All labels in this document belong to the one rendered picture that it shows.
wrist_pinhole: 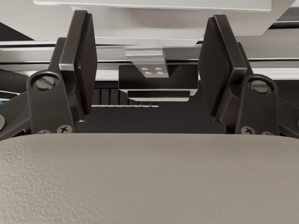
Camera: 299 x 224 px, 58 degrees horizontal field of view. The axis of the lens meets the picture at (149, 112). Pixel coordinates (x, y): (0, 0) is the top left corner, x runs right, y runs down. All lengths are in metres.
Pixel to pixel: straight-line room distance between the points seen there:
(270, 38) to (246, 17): 0.30
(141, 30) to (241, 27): 0.07
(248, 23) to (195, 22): 0.04
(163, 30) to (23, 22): 0.09
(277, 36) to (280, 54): 0.03
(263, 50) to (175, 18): 0.32
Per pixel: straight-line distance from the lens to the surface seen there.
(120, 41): 0.22
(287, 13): 0.28
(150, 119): 0.73
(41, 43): 0.26
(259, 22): 0.20
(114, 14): 0.17
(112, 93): 0.62
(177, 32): 0.20
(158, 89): 0.40
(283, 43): 0.49
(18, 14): 0.19
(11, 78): 0.54
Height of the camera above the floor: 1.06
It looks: 1 degrees down
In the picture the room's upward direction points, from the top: 179 degrees counter-clockwise
